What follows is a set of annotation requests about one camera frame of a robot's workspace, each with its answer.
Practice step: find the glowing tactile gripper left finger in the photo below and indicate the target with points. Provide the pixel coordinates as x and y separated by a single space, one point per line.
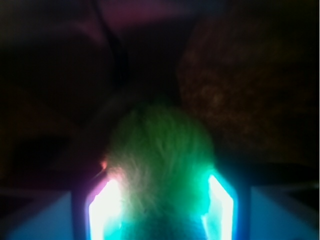
96 210

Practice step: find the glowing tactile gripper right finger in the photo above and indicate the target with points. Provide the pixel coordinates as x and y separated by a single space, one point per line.
226 217

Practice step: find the brown plush toy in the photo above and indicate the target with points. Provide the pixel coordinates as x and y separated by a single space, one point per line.
253 78

